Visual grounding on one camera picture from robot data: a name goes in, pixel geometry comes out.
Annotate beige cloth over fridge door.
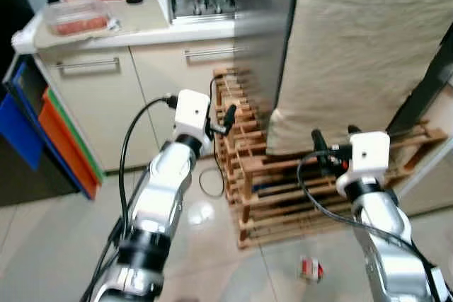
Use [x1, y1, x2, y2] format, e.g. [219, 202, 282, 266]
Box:
[265, 0, 453, 156]

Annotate wooden wine rack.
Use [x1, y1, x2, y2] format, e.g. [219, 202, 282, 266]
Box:
[212, 67, 449, 250]

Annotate blue plastic board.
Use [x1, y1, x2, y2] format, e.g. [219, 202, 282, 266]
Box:
[0, 62, 97, 201]

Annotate beige counter cloth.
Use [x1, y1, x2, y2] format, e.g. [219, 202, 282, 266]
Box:
[35, 0, 171, 38]

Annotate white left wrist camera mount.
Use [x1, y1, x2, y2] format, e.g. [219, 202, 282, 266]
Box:
[173, 89, 212, 155]

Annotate clear plastic food container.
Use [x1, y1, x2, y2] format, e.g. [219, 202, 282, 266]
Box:
[44, 0, 115, 38]

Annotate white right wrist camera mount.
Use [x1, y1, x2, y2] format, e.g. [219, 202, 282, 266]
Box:
[336, 130, 392, 194]

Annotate beige kitchen base cabinet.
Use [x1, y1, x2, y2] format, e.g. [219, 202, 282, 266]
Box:
[13, 16, 246, 177]

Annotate steel cabinet bar handle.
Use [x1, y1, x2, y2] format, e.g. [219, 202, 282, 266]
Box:
[184, 46, 242, 61]
[55, 57, 122, 75]

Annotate green plastic board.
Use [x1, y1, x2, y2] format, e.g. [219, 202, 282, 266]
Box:
[46, 88, 108, 180]

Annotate grey steel fridge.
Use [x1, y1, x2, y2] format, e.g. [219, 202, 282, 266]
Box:
[234, 0, 453, 156]

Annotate orange plastic board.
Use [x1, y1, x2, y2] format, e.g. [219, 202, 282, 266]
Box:
[39, 88, 101, 197]

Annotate white side cabinet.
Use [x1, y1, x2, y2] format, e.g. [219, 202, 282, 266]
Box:
[393, 83, 453, 219]

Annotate steel gas stove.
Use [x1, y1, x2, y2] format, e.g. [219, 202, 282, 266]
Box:
[168, 0, 239, 24]

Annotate red white milk carton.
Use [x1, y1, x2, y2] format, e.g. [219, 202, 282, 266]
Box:
[299, 256, 325, 284]

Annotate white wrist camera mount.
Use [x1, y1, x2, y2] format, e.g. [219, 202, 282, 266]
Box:
[336, 130, 392, 194]
[173, 89, 212, 155]

